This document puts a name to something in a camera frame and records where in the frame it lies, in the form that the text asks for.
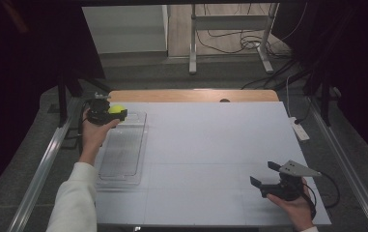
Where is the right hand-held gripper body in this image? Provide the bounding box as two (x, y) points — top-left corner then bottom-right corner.
(260, 159), (323, 203)

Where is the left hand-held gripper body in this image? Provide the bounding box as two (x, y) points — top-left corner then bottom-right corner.
(86, 92), (115, 127)

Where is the yellow tennis ball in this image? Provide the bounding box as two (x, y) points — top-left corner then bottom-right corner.
(107, 103), (127, 115)

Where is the clear plastic tray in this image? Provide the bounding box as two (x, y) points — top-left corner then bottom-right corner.
(94, 110), (149, 190)

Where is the person's right hand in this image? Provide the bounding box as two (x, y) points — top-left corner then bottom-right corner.
(266, 178), (317, 232)

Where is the person's left hand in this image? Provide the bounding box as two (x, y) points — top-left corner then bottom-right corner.
(78, 107), (122, 167)

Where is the black metal stand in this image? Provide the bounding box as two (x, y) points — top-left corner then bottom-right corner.
(55, 69), (112, 129)
(301, 69), (334, 127)

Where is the white power strip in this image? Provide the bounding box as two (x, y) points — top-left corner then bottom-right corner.
(289, 116), (311, 142)

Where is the white foam board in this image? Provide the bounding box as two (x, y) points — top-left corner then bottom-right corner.
(93, 101), (332, 226)

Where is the dark curtain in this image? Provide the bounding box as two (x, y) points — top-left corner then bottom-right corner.
(271, 0), (368, 162)
(0, 0), (106, 207)

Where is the white cabinet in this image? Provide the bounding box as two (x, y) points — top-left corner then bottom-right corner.
(82, 4), (170, 55)

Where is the black square floor frame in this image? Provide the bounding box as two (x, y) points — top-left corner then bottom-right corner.
(60, 127), (84, 151)

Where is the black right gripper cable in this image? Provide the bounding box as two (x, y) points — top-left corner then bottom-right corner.
(310, 171), (341, 210)

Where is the black plug cable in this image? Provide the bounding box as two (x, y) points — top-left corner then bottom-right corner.
(295, 96), (314, 126)

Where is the aluminium rail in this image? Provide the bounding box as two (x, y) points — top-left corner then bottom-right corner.
(6, 96), (81, 232)
(306, 96), (368, 232)

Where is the thin white cable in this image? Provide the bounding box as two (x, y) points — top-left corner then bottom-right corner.
(285, 75), (294, 119)

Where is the tangle of black floor cables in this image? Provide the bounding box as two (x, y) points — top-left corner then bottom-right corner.
(195, 3), (311, 91)

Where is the grey metal desk frame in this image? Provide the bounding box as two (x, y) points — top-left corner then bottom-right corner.
(188, 3), (279, 75)

